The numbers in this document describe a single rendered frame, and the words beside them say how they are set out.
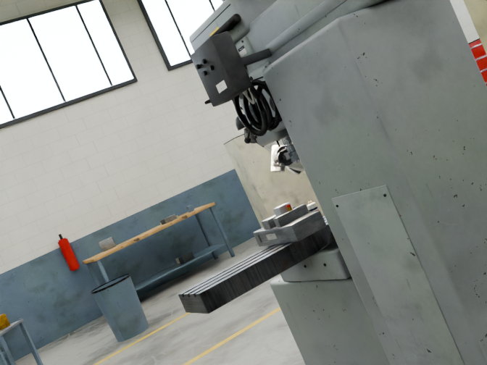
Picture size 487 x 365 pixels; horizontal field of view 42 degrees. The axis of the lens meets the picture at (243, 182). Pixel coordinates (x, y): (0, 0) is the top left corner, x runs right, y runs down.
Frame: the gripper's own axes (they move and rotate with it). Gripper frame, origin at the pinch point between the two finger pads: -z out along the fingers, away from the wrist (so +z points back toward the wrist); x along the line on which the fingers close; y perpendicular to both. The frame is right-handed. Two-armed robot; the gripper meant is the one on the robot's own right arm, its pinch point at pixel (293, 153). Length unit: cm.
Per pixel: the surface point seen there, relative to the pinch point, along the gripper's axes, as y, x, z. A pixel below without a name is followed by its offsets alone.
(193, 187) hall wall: 13, 78, 791
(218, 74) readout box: -37, -27, -42
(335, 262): 44, -11, -27
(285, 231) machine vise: 26.5, -20.8, -14.3
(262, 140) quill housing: -10.4, -10.2, -0.2
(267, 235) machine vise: 27.2, -24.5, 3.2
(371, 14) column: -31, 11, -87
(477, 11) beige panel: -28, 160, 68
